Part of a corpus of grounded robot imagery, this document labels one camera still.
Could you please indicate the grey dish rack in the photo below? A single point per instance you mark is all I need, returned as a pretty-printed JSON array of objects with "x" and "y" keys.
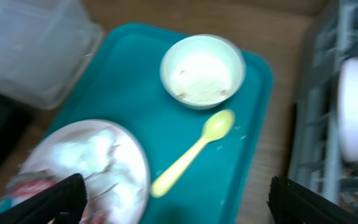
[{"x": 317, "y": 162}]

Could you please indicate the teal plastic tray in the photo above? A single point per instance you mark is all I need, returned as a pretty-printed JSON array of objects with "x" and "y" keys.
[{"x": 122, "y": 84}]

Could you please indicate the white bowl with rice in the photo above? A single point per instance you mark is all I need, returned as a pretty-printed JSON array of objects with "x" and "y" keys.
[{"x": 202, "y": 71}]

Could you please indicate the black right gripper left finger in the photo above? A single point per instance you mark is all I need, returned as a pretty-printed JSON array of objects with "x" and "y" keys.
[{"x": 62, "y": 203}]

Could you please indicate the crumpled white tissue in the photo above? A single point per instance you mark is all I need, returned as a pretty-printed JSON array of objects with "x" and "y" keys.
[{"x": 91, "y": 154}]

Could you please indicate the yellow plastic spoon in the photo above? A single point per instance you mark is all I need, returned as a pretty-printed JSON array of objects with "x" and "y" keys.
[{"x": 215, "y": 128}]

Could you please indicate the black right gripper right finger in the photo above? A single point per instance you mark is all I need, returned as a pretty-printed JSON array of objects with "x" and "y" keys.
[{"x": 291, "y": 203}]

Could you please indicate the clear plastic bin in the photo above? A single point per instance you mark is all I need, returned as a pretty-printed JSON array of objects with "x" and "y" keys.
[{"x": 45, "y": 47}]

